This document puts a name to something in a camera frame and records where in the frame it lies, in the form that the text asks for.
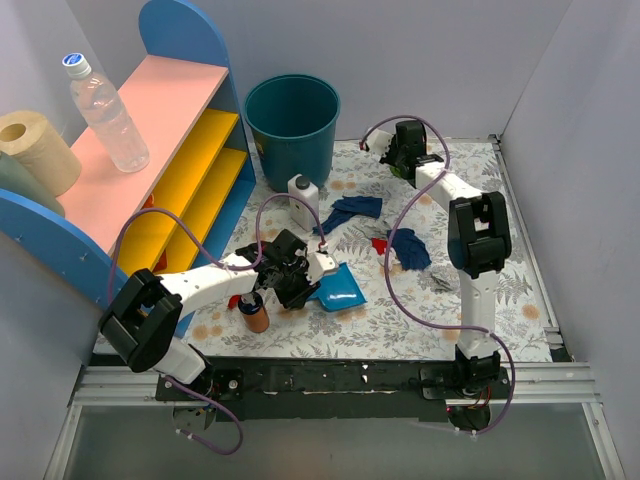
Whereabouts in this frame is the blue plastic dustpan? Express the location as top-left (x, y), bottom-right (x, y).
top-left (309, 262), bottom-right (367, 312)

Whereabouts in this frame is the long dark blue paper scrap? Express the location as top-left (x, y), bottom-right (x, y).
top-left (321, 196), bottom-right (383, 234)

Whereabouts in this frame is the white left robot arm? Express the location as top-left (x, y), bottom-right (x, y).
top-left (99, 230), bottom-right (338, 400)

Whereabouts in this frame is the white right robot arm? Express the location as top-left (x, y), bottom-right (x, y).
top-left (380, 116), bottom-right (512, 398)

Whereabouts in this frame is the orange spray bottle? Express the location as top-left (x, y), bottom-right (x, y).
top-left (238, 292), bottom-right (270, 333)

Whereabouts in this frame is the red paper scrap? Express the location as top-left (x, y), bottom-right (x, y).
top-left (371, 238), bottom-right (388, 255)
top-left (228, 295), bottom-right (240, 309)

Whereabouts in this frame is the small white paper scrap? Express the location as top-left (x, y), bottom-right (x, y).
top-left (379, 257), bottom-right (403, 277)

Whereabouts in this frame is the blue pink yellow shelf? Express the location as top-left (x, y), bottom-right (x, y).
top-left (1, 1), bottom-right (255, 306)

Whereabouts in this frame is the teal plastic waste bin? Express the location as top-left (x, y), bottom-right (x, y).
top-left (244, 74), bottom-right (341, 192)

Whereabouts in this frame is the clear plastic water bottle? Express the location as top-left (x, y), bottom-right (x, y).
top-left (62, 53), bottom-right (150, 173)

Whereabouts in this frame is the grey green roll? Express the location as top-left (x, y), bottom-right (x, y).
top-left (1, 152), bottom-right (65, 217)

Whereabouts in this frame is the beige paper towel roll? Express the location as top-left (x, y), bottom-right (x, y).
top-left (1, 110), bottom-right (82, 197)

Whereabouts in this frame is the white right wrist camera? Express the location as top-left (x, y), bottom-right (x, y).
top-left (359, 129), bottom-right (394, 156)

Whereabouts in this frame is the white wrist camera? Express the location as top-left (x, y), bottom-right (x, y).
top-left (359, 129), bottom-right (394, 156)
top-left (306, 251), bottom-right (339, 285)

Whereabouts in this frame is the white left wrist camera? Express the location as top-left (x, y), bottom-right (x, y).
top-left (306, 251), bottom-right (339, 285)

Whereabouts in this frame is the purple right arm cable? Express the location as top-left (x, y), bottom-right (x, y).
top-left (362, 115), bottom-right (516, 437)

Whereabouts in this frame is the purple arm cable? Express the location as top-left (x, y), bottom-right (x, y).
top-left (108, 193), bottom-right (329, 456)
top-left (362, 115), bottom-right (516, 437)

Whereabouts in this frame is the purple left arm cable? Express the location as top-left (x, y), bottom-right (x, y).
top-left (108, 193), bottom-right (329, 456)

